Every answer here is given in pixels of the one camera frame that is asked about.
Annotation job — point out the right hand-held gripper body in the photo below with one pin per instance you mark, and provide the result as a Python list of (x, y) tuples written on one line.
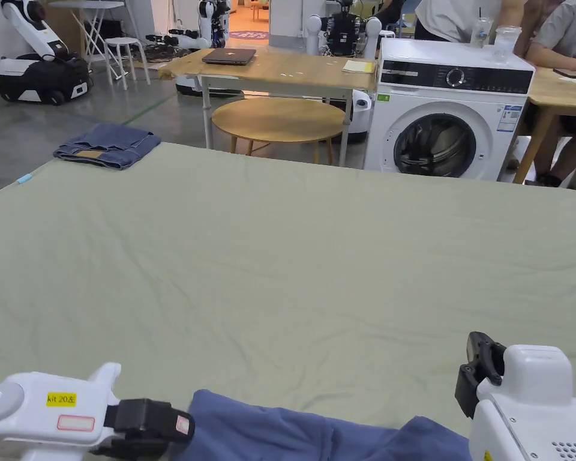
[(533, 413)]

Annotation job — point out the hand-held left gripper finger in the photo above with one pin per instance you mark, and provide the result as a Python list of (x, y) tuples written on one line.
[(134, 450), (149, 420)]

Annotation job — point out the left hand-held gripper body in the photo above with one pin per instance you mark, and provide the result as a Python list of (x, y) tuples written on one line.
[(33, 422)]

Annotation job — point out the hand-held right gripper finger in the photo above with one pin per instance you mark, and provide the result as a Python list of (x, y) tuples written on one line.
[(482, 357)]

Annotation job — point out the dark blue shirt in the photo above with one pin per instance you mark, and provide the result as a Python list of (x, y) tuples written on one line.
[(278, 434)]

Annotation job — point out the white robot with long arm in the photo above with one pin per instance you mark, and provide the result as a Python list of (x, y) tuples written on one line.
[(206, 29)]

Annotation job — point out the bed with pale green sheet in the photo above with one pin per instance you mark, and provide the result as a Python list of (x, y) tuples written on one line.
[(278, 259)]

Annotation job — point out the small light blue clip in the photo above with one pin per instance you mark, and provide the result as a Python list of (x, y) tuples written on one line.
[(25, 178)]

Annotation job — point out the white washing machine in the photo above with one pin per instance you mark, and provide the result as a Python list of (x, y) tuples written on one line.
[(480, 101)]

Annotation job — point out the light wooden desk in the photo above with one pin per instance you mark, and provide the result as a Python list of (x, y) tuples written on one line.
[(561, 93)]

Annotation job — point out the folded blue jeans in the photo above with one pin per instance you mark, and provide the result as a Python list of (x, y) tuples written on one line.
[(108, 146)]

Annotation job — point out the white robot on black base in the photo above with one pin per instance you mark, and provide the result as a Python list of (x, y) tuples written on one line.
[(38, 72)]

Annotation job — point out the white and black humanoid robot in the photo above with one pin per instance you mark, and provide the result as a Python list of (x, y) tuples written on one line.
[(343, 31)]

